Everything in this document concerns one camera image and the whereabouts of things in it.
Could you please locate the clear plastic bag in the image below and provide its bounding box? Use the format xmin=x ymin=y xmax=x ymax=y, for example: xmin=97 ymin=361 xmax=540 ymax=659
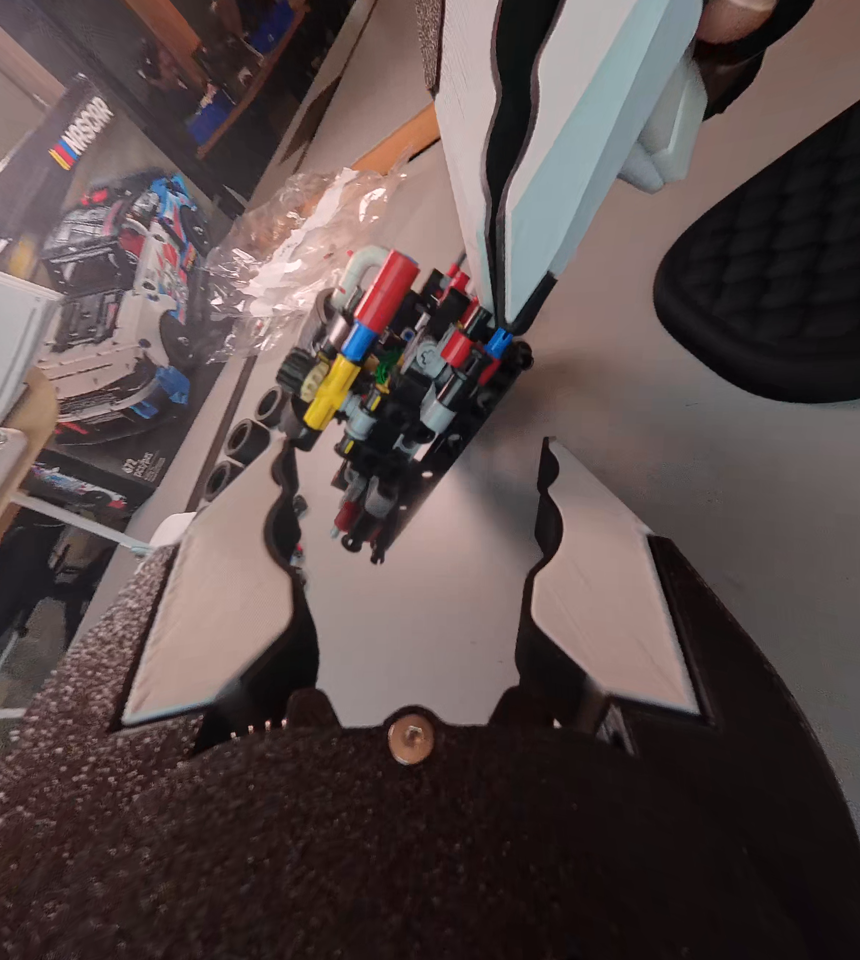
xmin=208 ymin=166 xmax=412 ymax=363

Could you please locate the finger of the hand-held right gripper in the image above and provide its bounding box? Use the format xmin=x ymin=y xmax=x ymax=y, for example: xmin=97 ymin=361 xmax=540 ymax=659
xmin=433 ymin=0 xmax=522 ymax=324
xmin=499 ymin=0 xmax=704 ymax=336

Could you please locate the grey desk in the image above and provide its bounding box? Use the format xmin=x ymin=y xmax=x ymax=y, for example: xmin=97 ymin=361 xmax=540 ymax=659
xmin=122 ymin=0 xmax=860 ymax=849

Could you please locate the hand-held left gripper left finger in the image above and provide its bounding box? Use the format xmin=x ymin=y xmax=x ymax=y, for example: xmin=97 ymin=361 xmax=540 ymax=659
xmin=121 ymin=438 xmax=322 ymax=729

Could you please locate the person's right hand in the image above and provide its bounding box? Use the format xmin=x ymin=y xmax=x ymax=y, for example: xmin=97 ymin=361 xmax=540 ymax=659
xmin=696 ymin=0 xmax=776 ymax=45

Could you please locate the black toy tyre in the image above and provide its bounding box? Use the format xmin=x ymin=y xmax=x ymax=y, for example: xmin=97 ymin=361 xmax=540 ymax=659
xmin=203 ymin=457 xmax=248 ymax=502
xmin=226 ymin=420 xmax=269 ymax=463
xmin=253 ymin=386 xmax=290 ymax=433

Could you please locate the black mesh chair seat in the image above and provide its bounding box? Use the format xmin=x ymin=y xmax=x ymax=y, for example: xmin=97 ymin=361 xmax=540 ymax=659
xmin=653 ymin=86 xmax=860 ymax=405

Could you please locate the white rod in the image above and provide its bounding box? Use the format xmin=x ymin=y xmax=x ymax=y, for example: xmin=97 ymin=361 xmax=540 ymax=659
xmin=13 ymin=491 xmax=155 ymax=558

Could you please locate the toy brick assembly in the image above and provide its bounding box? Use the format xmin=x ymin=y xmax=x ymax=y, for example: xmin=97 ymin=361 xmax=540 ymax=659
xmin=277 ymin=247 xmax=536 ymax=565

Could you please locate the toy car set box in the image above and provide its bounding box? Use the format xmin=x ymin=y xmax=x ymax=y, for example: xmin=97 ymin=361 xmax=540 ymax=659
xmin=0 ymin=71 xmax=251 ymax=519

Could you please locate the brown cardboard piece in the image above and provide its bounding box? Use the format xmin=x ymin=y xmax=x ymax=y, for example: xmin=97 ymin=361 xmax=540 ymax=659
xmin=351 ymin=101 xmax=443 ymax=174

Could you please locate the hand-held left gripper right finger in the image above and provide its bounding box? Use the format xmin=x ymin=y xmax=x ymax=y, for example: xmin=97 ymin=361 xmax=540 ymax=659
xmin=516 ymin=437 xmax=703 ymax=732

